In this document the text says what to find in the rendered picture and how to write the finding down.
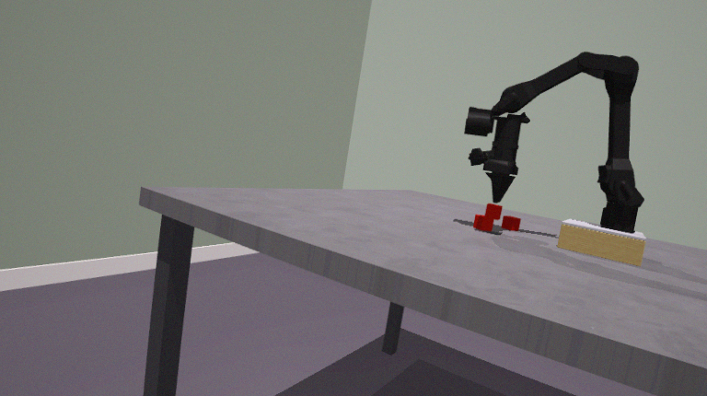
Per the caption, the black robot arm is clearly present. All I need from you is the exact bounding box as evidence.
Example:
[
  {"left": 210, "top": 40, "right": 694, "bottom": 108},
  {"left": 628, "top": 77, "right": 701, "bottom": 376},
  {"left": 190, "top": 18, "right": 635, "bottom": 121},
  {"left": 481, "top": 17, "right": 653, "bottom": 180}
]
[{"left": 464, "top": 52, "right": 644, "bottom": 234}]

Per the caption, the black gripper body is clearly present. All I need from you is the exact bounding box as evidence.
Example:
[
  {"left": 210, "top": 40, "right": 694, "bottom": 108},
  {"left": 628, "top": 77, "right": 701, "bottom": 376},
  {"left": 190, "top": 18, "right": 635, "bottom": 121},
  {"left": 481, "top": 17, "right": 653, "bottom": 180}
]
[{"left": 483, "top": 137, "right": 519, "bottom": 176}]

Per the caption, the red cube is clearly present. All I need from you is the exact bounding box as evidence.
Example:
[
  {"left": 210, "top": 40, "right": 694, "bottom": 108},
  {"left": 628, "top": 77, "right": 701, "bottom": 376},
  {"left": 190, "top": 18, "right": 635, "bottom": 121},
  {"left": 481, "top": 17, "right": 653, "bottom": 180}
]
[
  {"left": 473, "top": 215, "right": 493, "bottom": 231},
  {"left": 485, "top": 204, "right": 502, "bottom": 220},
  {"left": 502, "top": 215, "right": 520, "bottom": 230}
]

